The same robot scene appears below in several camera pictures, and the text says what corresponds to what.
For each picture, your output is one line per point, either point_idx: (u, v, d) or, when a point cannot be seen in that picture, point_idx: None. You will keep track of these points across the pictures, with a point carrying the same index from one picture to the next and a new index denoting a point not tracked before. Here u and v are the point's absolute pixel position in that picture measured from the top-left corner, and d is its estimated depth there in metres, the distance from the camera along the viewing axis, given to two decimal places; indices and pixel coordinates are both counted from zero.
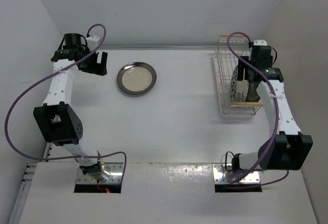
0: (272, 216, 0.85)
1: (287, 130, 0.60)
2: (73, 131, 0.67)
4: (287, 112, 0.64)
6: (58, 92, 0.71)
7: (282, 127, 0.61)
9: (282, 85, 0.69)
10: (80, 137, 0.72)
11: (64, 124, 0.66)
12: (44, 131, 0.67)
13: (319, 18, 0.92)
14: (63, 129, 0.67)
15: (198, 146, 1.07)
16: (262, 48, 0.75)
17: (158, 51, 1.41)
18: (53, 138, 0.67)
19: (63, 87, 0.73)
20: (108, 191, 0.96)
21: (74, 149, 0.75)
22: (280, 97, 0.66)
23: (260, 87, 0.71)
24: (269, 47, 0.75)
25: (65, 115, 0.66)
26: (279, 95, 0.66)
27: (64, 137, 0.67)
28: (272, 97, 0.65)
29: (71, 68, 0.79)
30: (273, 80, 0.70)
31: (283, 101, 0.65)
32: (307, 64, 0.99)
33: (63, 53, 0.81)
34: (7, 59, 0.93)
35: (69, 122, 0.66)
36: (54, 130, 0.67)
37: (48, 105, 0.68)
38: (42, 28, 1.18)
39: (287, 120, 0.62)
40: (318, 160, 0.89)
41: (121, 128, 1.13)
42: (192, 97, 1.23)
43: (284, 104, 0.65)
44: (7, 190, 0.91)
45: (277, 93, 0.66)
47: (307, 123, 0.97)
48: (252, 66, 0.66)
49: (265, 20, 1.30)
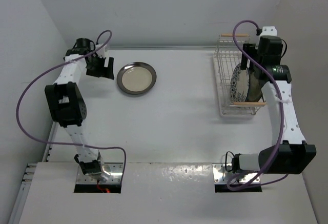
0: (272, 216, 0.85)
1: (291, 139, 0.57)
2: (79, 112, 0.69)
4: (292, 117, 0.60)
6: (68, 75, 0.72)
7: (286, 136, 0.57)
9: (289, 87, 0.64)
10: (83, 118, 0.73)
11: (72, 102, 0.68)
12: (52, 108, 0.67)
13: (319, 18, 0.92)
14: (70, 108, 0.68)
15: (198, 146, 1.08)
16: (271, 42, 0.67)
17: (158, 51, 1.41)
18: (60, 116, 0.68)
19: (73, 71, 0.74)
20: (108, 191, 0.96)
21: (76, 133, 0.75)
22: (286, 101, 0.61)
23: (266, 88, 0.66)
24: (280, 40, 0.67)
25: (74, 94, 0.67)
26: (285, 99, 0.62)
27: (71, 116, 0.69)
28: (278, 101, 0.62)
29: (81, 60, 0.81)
30: (281, 80, 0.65)
31: (289, 105, 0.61)
32: (307, 65, 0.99)
33: (75, 51, 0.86)
34: (7, 59, 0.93)
35: (77, 101, 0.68)
36: (61, 109, 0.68)
37: (58, 84, 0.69)
38: (42, 28, 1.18)
39: (292, 128, 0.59)
40: (318, 160, 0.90)
41: (121, 128, 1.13)
42: (192, 97, 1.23)
43: (290, 109, 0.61)
44: (7, 190, 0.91)
45: (283, 96, 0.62)
47: (307, 123, 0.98)
48: (259, 67, 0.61)
49: (265, 20, 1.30)
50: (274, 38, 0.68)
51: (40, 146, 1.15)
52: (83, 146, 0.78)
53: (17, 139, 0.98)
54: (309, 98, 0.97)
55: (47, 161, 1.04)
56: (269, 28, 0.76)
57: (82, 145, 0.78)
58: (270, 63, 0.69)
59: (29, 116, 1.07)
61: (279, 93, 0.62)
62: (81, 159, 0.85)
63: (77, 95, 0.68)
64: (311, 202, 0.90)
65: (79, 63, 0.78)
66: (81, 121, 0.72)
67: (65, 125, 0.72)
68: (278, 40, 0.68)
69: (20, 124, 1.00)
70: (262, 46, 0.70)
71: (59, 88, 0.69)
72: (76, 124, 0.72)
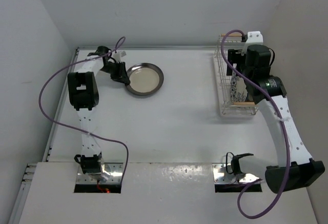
0: (272, 217, 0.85)
1: (298, 160, 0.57)
2: (94, 97, 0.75)
4: (295, 136, 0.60)
6: (87, 67, 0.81)
7: (293, 157, 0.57)
9: (286, 101, 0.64)
10: (96, 105, 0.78)
11: (88, 88, 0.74)
12: (70, 93, 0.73)
13: (319, 19, 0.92)
14: (87, 93, 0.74)
15: (198, 145, 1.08)
16: (261, 55, 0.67)
17: (158, 51, 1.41)
18: (76, 99, 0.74)
19: (92, 65, 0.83)
20: (108, 191, 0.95)
21: (86, 119, 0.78)
22: (286, 119, 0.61)
23: (262, 105, 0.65)
24: (269, 52, 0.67)
25: (91, 81, 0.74)
26: (285, 116, 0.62)
27: (85, 99, 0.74)
28: (278, 120, 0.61)
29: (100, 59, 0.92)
30: (276, 96, 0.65)
31: (290, 122, 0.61)
32: (307, 65, 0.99)
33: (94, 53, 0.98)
34: (7, 60, 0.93)
35: (93, 88, 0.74)
36: (78, 94, 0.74)
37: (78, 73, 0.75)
38: (42, 28, 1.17)
39: (297, 147, 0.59)
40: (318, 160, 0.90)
41: (121, 128, 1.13)
42: (191, 97, 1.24)
43: (291, 126, 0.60)
44: (7, 190, 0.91)
45: (282, 114, 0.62)
47: (307, 124, 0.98)
48: (256, 88, 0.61)
49: (265, 20, 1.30)
50: (263, 51, 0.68)
51: (40, 147, 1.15)
52: (88, 135, 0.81)
53: (18, 139, 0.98)
54: (309, 99, 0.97)
55: (47, 161, 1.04)
56: (254, 34, 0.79)
57: (87, 133, 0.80)
58: (263, 75, 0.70)
59: (29, 117, 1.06)
61: (278, 111, 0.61)
62: (83, 152, 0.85)
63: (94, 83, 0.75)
64: (311, 202, 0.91)
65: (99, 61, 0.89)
66: (93, 106, 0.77)
67: (78, 108, 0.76)
68: (266, 52, 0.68)
69: (20, 125, 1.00)
70: (251, 59, 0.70)
71: (79, 76, 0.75)
72: (88, 108, 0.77)
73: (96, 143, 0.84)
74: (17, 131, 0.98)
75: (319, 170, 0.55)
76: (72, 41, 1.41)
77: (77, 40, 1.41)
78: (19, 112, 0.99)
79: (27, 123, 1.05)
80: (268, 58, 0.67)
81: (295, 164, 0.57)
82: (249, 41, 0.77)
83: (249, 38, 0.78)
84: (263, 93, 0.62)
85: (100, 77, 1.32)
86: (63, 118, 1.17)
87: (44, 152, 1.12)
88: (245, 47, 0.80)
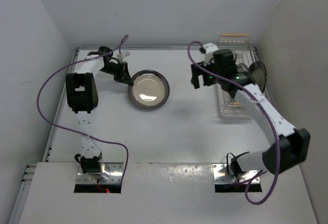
0: (272, 217, 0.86)
1: (285, 131, 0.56)
2: (92, 99, 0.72)
4: (274, 113, 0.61)
6: (87, 68, 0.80)
7: (279, 130, 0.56)
9: (257, 88, 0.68)
10: (95, 108, 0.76)
11: (87, 90, 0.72)
12: (68, 94, 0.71)
13: (319, 19, 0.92)
14: (84, 94, 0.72)
15: (198, 145, 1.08)
16: (225, 55, 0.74)
17: (158, 51, 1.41)
18: (74, 101, 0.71)
19: (91, 66, 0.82)
20: (108, 191, 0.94)
21: (85, 121, 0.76)
22: (262, 100, 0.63)
23: (239, 97, 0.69)
24: (231, 52, 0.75)
25: (90, 83, 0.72)
26: (260, 98, 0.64)
27: (83, 101, 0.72)
28: (254, 103, 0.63)
29: (100, 59, 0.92)
30: (247, 85, 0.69)
31: (266, 103, 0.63)
32: (307, 65, 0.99)
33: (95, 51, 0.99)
34: (7, 60, 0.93)
35: (91, 89, 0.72)
36: (76, 95, 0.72)
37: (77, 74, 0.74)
38: (42, 28, 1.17)
39: (280, 121, 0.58)
40: (316, 161, 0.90)
41: (121, 128, 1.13)
42: (191, 97, 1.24)
43: (268, 105, 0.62)
44: (7, 190, 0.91)
45: (258, 97, 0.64)
47: (307, 124, 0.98)
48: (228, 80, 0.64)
49: (265, 21, 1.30)
50: (225, 52, 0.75)
51: (40, 147, 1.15)
52: (87, 137, 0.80)
53: (18, 139, 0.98)
54: (309, 99, 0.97)
55: (47, 161, 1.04)
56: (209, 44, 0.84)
57: (87, 135, 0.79)
58: (231, 73, 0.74)
59: (29, 116, 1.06)
61: (251, 96, 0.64)
62: (83, 154, 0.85)
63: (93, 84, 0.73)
64: (311, 202, 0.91)
65: (98, 61, 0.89)
66: (91, 109, 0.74)
67: (77, 111, 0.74)
68: (229, 52, 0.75)
69: (20, 124, 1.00)
70: (218, 63, 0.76)
71: (77, 77, 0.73)
72: (87, 111, 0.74)
73: (96, 144, 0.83)
74: (17, 131, 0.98)
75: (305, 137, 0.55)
76: (73, 41, 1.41)
77: (77, 40, 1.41)
78: (19, 111, 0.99)
79: (27, 123, 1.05)
80: (232, 57, 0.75)
81: (284, 135, 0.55)
82: (209, 51, 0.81)
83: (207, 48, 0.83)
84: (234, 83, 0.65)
85: (100, 77, 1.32)
86: (63, 118, 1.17)
87: (44, 152, 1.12)
88: (207, 59, 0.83)
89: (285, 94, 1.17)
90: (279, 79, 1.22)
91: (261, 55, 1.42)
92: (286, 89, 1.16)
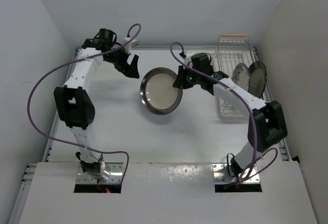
0: (272, 217, 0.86)
1: (257, 106, 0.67)
2: (85, 117, 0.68)
4: (246, 94, 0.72)
6: (79, 77, 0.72)
7: (252, 106, 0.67)
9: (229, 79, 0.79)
10: (90, 123, 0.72)
11: (79, 108, 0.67)
12: (59, 110, 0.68)
13: (319, 19, 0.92)
14: (77, 112, 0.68)
15: (198, 145, 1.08)
16: (202, 59, 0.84)
17: (158, 51, 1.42)
18: (66, 117, 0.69)
19: (84, 74, 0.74)
20: (108, 191, 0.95)
21: (81, 135, 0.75)
22: (234, 87, 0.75)
23: (216, 90, 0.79)
24: (205, 56, 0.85)
25: (82, 101, 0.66)
26: (232, 86, 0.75)
27: (77, 119, 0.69)
28: (229, 90, 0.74)
29: (95, 58, 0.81)
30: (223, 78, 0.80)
31: (238, 88, 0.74)
32: (306, 65, 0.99)
33: (92, 42, 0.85)
34: (7, 60, 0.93)
35: (83, 107, 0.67)
36: (68, 111, 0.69)
37: (67, 87, 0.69)
38: (42, 28, 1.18)
39: (252, 100, 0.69)
40: (316, 160, 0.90)
41: (121, 128, 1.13)
42: (191, 97, 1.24)
43: (240, 89, 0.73)
44: (8, 190, 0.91)
45: (230, 85, 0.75)
47: (307, 123, 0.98)
48: (205, 75, 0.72)
49: (265, 21, 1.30)
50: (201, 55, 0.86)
51: (40, 147, 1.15)
52: (85, 148, 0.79)
53: (17, 139, 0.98)
54: (309, 98, 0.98)
55: (48, 161, 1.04)
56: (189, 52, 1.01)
57: (85, 147, 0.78)
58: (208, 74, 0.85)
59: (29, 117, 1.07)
61: (224, 85, 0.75)
62: (83, 158, 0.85)
63: (85, 101, 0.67)
64: (311, 202, 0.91)
65: (93, 61, 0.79)
66: (86, 125, 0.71)
67: (72, 126, 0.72)
68: (204, 56, 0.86)
69: (20, 124, 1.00)
70: (197, 66, 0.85)
71: (68, 90, 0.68)
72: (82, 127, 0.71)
73: (94, 153, 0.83)
74: (18, 131, 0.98)
75: (278, 108, 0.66)
76: (73, 41, 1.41)
77: (77, 40, 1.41)
78: (19, 111, 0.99)
79: (28, 123, 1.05)
80: (207, 60, 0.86)
81: (258, 109, 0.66)
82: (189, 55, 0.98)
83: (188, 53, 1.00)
84: (210, 79, 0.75)
85: (100, 77, 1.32)
86: None
87: (44, 153, 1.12)
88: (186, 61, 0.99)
89: (284, 94, 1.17)
90: (279, 79, 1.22)
91: (261, 55, 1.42)
92: (285, 88, 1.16)
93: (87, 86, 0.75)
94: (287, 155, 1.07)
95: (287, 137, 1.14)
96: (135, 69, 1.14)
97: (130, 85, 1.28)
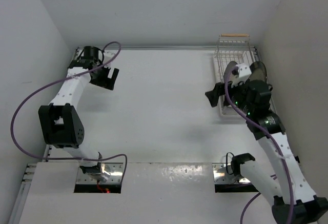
0: (272, 217, 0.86)
1: (303, 198, 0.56)
2: (74, 136, 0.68)
4: (298, 172, 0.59)
6: (66, 95, 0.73)
7: (298, 195, 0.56)
9: (285, 138, 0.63)
10: (79, 143, 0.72)
11: (67, 127, 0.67)
12: (45, 133, 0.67)
13: (320, 20, 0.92)
14: (64, 131, 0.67)
15: (197, 146, 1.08)
16: (262, 95, 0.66)
17: (158, 51, 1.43)
18: (53, 140, 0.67)
19: (72, 91, 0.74)
20: (108, 191, 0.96)
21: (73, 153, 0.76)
22: (287, 156, 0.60)
23: (263, 143, 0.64)
24: (269, 92, 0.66)
25: (69, 118, 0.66)
26: (286, 154, 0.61)
27: (64, 140, 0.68)
28: (280, 158, 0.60)
29: (83, 76, 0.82)
30: (275, 133, 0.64)
31: (291, 159, 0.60)
32: (306, 67, 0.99)
33: (79, 62, 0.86)
34: (7, 60, 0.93)
35: (72, 126, 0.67)
36: (55, 133, 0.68)
37: (54, 105, 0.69)
38: (42, 28, 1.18)
39: (300, 184, 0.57)
40: (317, 162, 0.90)
41: (120, 129, 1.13)
42: (191, 97, 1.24)
43: (293, 163, 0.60)
44: (7, 190, 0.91)
45: (283, 151, 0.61)
47: (307, 125, 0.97)
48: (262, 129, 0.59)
49: (265, 21, 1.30)
50: (263, 89, 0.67)
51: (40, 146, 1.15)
52: (82, 160, 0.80)
53: (17, 139, 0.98)
54: (309, 99, 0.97)
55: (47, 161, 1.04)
56: (243, 66, 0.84)
57: (81, 158, 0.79)
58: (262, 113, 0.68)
59: (29, 117, 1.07)
61: (279, 149, 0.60)
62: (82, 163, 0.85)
63: (72, 119, 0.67)
64: None
65: (81, 79, 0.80)
66: (76, 145, 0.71)
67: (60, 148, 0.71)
68: (267, 92, 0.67)
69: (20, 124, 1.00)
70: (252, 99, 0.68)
71: (54, 108, 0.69)
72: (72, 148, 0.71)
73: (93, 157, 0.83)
74: (17, 131, 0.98)
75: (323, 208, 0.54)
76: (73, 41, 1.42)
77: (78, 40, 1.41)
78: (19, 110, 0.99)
79: (28, 123, 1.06)
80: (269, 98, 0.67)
81: (300, 201, 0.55)
82: (241, 76, 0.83)
83: (241, 72, 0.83)
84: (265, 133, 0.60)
85: None
86: None
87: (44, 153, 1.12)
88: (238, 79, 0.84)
89: (285, 95, 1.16)
90: (279, 79, 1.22)
91: (261, 55, 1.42)
92: (285, 89, 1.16)
93: (75, 102, 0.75)
94: None
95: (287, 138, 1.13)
96: (111, 80, 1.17)
97: (129, 85, 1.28)
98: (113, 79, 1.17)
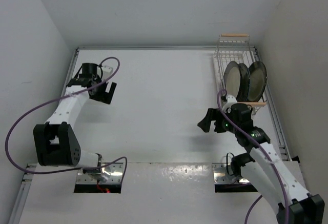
0: (272, 217, 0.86)
1: (298, 197, 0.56)
2: (69, 155, 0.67)
4: (288, 175, 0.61)
6: (64, 113, 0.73)
7: (292, 195, 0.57)
9: (272, 147, 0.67)
10: (75, 163, 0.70)
11: (62, 145, 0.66)
12: (40, 153, 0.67)
13: (320, 20, 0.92)
14: (60, 151, 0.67)
15: (197, 146, 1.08)
16: (242, 113, 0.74)
17: (158, 51, 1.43)
18: (48, 159, 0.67)
19: (69, 109, 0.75)
20: (108, 191, 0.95)
21: None
22: (276, 161, 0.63)
23: (253, 155, 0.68)
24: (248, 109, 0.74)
25: (65, 136, 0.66)
26: (274, 158, 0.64)
27: (59, 159, 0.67)
28: (269, 163, 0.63)
29: (82, 94, 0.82)
30: (263, 142, 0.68)
31: (280, 163, 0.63)
32: (306, 68, 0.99)
33: (78, 80, 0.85)
34: (7, 60, 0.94)
35: (67, 144, 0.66)
36: (49, 153, 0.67)
37: (50, 124, 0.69)
38: (41, 28, 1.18)
39: (293, 184, 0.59)
40: (316, 162, 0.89)
41: (120, 129, 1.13)
42: (191, 97, 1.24)
43: (282, 166, 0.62)
44: (7, 190, 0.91)
45: (271, 157, 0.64)
47: (307, 125, 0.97)
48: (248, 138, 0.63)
49: (265, 21, 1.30)
50: (243, 108, 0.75)
51: None
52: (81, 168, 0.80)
53: (17, 139, 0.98)
54: (309, 100, 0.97)
55: None
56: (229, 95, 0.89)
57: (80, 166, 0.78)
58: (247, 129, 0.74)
59: (29, 117, 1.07)
61: (266, 155, 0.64)
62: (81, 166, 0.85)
63: (68, 138, 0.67)
64: None
65: (79, 97, 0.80)
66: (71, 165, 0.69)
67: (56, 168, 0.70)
68: (246, 109, 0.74)
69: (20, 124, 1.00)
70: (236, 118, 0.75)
71: (50, 127, 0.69)
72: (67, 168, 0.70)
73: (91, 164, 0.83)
74: (17, 131, 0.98)
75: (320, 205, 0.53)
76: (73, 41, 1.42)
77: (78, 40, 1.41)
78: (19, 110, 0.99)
79: (28, 123, 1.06)
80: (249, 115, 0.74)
81: (296, 201, 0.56)
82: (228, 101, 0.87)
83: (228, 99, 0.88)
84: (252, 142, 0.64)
85: None
86: None
87: None
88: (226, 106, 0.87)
89: (285, 95, 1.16)
90: (278, 80, 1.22)
91: (261, 55, 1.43)
92: (285, 90, 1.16)
93: (72, 122, 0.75)
94: (287, 155, 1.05)
95: (286, 139, 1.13)
96: (110, 95, 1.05)
97: (129, 85, 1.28)
98: (111, 92, 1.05)
